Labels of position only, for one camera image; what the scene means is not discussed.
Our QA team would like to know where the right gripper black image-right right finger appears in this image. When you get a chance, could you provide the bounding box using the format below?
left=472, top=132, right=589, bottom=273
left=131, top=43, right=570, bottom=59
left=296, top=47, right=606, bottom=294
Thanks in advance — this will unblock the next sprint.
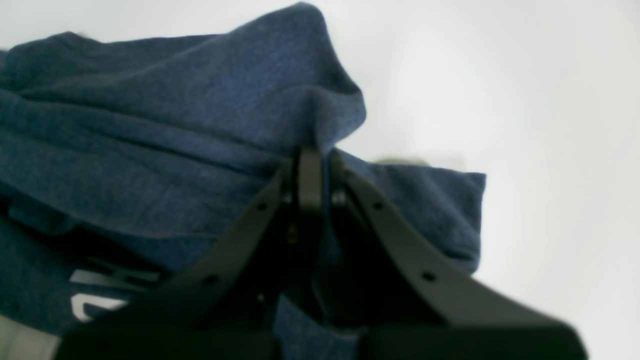
left=327, top=152, right=589, bottom=360

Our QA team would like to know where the dark blue T-shirt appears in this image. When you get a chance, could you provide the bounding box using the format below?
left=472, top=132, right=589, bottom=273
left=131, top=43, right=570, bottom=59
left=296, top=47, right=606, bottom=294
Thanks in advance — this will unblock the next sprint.
left=1, top=2, right=486, bottom=360

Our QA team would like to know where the right gripper black image-right left finger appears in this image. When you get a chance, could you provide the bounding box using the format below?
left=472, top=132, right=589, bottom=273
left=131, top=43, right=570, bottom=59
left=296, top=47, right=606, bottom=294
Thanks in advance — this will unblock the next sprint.
left=55, top=147, right=323, bottom=360

